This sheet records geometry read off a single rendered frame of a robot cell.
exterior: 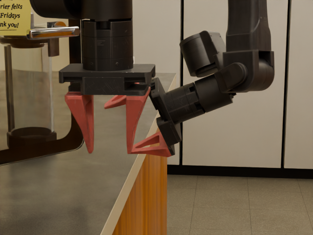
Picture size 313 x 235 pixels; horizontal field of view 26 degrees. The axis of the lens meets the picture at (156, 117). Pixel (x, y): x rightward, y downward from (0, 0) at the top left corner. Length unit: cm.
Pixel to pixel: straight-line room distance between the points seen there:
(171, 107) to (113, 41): 40
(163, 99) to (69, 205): 23
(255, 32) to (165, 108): 19
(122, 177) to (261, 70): 31
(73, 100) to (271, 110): 339
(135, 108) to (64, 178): 47
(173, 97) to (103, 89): 40
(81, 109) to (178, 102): 39
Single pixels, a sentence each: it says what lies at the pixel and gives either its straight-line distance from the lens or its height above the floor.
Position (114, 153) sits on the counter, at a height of 94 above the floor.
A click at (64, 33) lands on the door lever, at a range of 108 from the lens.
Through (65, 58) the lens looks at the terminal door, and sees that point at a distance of 114.
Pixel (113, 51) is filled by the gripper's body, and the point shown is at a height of 121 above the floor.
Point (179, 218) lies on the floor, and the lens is 357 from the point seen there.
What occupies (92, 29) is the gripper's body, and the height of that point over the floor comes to 124.
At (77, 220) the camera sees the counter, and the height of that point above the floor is 94.
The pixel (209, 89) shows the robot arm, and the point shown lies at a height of 110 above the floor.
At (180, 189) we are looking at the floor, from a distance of 401.
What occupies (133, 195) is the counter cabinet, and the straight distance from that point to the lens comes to 151.
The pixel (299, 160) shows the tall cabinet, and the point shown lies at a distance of 420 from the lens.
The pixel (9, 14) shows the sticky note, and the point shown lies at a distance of 108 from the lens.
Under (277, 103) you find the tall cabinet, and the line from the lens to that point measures 410.
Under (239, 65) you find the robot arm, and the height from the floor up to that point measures 115.
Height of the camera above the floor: 131
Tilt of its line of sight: 13 degrees down
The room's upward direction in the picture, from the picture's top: straight up
